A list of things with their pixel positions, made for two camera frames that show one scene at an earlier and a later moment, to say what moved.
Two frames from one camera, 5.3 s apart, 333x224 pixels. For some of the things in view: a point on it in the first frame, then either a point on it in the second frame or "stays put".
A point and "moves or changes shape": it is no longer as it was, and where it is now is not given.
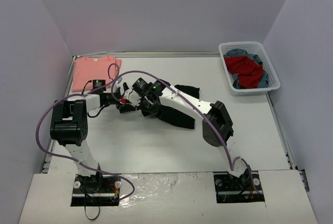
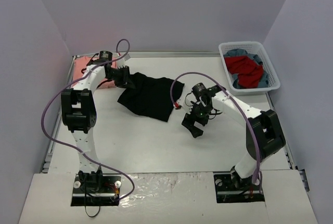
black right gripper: (140, 103) -> (193, 120)
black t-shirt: (181, 117) moves or changes shape
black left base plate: (96, 190) stays put
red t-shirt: (250, 73) stays put
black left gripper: (114, 99) -> (124, 75)
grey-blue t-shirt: (264, 81) stays put
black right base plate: (231, 189) stays put
